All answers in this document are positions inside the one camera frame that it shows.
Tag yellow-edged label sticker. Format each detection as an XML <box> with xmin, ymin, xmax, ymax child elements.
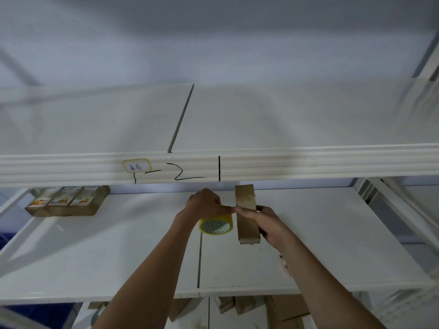
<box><xmin>121</xmin><ymin>158</ymin><xmax>153</xmax><ymax>174</ymax></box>

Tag person's right hand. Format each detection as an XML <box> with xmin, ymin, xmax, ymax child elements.
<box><xmin>236</xmin><ymin>205</ymin><xmax>296</xmax><ymax>253</ymax></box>

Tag large plain cardboard box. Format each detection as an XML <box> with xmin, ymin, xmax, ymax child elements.
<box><xmin>265</xmin><ymin>294</ymin><xmax>311</xmax><ymax>329</ymax></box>

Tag yellow tape roll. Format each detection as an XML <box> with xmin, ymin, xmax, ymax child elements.
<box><xmin>198</xmin><ymin>214</ymin><xmax>234</xmax><ymax>235</ymax></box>

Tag white metal shelving unit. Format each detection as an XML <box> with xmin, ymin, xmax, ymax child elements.
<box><xmin>0</xmin><ymin>41</ymin><xmax>439</xmax><ymax>329</ymax></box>

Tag brown printed carton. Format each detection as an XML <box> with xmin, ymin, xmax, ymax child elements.
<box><xmin>24</xmin><ymin>187</ymin><xmax>63</xmax><ymax>217</ymax></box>
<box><xmin>47</xmin><ymin>186</ymin><xmax>82</xmax><ymax>216</ymax></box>
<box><xmin>70</xmin><ymin>186</ymin><xmax>110</xmax><ymax>216</ymax></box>

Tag brown cardboard box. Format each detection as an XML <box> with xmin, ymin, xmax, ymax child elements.
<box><xmin>235</xmin><ymin>183</ymin><xmax>262</xmax><ymax>246</ymax></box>

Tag person's left hand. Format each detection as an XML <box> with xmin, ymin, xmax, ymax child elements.
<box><xmin>175</xmin><ymin>188</ymin><xmax>237</xmax><ymax>226</ymax></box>

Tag person's left forearm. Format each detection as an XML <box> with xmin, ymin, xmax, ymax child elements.
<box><xmin>92</xmin><ymin>216</ymin><xmax>201</xmax><ymax>329</ymax></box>

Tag person's right forearm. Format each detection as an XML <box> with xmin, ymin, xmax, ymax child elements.
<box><xmin>277</xmin><ymin>236</ymin><xmax>389</xmax><ymax>329</ymax></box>

